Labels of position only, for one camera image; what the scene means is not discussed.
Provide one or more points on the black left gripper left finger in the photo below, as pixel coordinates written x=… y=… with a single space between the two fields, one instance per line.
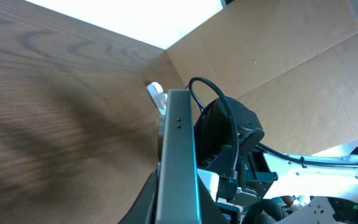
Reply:
x=143 y=209

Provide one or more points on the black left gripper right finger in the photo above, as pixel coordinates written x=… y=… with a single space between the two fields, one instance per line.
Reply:
x=210 y=213

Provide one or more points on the Galaxy S25 Ultra smartphone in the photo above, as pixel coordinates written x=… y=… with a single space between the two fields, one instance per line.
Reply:
x=178 y=197

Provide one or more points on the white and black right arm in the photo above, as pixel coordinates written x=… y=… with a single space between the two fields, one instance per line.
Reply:
x=260 y=185

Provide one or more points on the person in background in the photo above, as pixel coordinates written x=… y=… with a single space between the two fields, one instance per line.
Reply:
x=270 y=211

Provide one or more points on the white power strip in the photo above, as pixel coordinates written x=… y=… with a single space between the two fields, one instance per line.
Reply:
x=158 y=96

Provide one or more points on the cardboard panel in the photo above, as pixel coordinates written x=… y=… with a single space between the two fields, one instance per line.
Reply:
x=294 y=63

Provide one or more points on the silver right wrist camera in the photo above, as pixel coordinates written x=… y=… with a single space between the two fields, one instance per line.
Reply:
x=210 y=181

